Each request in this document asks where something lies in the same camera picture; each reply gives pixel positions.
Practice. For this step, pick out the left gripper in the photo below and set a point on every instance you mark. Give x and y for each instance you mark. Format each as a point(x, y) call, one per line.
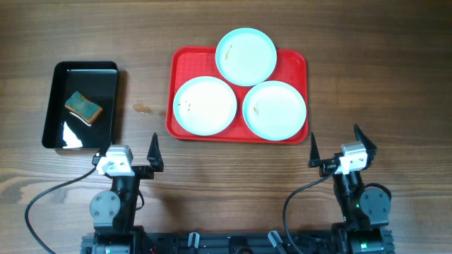
point(145, 173)

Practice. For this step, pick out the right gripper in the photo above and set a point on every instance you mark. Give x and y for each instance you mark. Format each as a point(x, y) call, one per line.
point(315, 160)

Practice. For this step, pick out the green and orange sponge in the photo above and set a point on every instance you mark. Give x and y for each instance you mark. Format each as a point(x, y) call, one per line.
point(83, 108)

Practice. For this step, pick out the light blue plate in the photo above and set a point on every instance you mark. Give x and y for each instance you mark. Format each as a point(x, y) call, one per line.
point(204, 105)
point(246, 57)
point(274, 110)

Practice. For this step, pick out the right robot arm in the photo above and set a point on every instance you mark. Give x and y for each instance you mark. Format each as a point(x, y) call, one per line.
point(365, 207)

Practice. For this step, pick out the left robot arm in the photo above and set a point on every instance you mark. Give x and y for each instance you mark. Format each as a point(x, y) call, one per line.
point(113, 211)

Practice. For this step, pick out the red plastic tray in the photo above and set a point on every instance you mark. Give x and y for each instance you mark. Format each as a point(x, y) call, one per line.
point(193, 61)

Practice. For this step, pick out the black water tub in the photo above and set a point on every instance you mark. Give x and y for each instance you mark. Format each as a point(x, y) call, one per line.
point(98, 82)

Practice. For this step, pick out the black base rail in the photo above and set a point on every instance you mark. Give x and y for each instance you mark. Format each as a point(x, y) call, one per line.
point(272, 242)

